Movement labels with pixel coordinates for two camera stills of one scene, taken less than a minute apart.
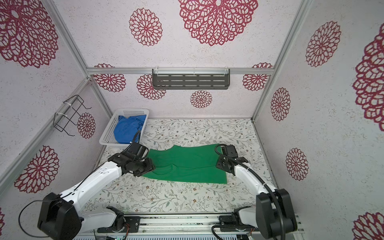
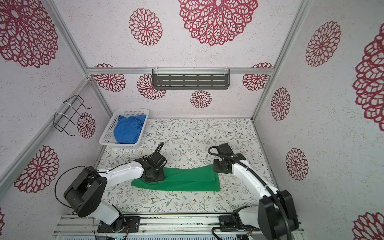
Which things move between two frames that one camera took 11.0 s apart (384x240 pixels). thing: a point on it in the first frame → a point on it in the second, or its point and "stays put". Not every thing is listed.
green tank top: [196, 164] → [201, 178]
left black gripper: [150, 167] → [161, 177]
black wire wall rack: [61, 121] stays put
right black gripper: [219, 162] stays put
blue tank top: [125, 128] stays put
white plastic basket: [109, 139] stays put
